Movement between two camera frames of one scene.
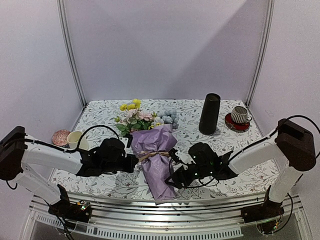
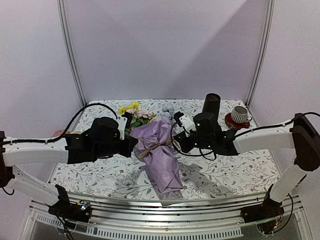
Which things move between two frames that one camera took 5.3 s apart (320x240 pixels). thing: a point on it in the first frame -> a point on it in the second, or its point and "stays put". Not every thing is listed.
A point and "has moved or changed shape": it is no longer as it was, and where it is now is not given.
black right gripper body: [204, 171] -> [204, 142]
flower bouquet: [153, 136] has moved or changed shape
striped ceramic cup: [239, 115] stays put
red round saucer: [236, 126] stays put
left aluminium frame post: [61, 8] stays put
